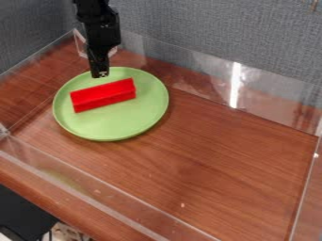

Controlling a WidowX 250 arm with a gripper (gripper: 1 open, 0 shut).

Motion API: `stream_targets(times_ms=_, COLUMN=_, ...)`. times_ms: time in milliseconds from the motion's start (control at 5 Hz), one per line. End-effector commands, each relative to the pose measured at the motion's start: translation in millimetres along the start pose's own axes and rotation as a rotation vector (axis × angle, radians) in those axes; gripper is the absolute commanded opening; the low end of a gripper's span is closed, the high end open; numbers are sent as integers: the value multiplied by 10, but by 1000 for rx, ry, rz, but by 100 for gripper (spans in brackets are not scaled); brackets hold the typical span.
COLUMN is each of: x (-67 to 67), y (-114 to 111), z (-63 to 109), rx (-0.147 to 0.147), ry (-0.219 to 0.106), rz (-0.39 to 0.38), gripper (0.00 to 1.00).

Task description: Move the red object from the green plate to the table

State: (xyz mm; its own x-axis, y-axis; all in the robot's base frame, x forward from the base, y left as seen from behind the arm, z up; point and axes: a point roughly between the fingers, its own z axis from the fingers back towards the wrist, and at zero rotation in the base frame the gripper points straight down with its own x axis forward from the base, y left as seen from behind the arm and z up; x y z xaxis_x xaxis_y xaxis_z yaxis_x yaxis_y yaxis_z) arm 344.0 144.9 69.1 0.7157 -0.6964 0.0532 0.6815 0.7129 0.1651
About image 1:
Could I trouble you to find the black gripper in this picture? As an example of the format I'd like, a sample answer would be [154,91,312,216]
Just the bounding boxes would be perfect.
[72,0,120,78]

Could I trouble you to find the clear acrylic corner bracket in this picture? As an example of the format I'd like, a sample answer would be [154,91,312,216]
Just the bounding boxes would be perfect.
[73,28,86,58]

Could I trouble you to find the green round plate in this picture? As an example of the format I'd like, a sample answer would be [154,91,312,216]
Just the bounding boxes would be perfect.
[51,67,169,141]

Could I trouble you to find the red rectangular block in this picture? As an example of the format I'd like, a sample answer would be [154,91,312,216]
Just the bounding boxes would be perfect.
[69,78,136,113]

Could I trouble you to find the clear acrylic enclosure walls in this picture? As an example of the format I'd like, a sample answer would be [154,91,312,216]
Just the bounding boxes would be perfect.
[0,33,322,241]

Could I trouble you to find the white power strip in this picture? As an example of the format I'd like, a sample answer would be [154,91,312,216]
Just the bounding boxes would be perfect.
[51,222,93,241]

